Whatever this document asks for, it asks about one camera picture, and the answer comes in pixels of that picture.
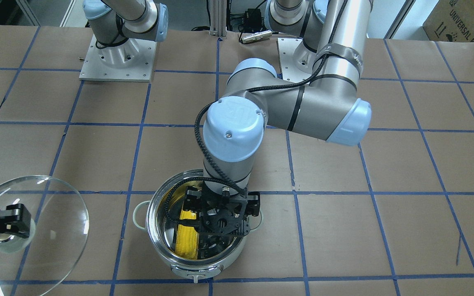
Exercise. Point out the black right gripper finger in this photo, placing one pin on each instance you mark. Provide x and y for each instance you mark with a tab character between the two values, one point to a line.
15	221

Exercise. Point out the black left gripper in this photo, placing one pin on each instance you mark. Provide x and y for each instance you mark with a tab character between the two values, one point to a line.
190	202

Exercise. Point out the glass pot lid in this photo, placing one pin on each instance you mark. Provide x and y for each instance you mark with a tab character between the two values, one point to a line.
60	224

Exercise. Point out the yellow corn cob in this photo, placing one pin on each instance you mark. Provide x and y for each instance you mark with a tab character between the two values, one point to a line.
187	242

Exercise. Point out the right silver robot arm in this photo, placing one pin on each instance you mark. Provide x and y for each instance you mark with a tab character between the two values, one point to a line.
54	121

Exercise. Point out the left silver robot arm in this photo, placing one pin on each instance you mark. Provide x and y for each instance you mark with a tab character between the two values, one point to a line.
230	131

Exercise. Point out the pale green steel pot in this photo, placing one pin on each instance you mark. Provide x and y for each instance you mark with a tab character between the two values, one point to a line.
164	214

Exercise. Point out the cardboard box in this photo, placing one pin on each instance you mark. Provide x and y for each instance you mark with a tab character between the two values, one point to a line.
451	21

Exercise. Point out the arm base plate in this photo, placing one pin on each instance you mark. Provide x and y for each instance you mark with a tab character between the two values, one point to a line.
296	60
132	61

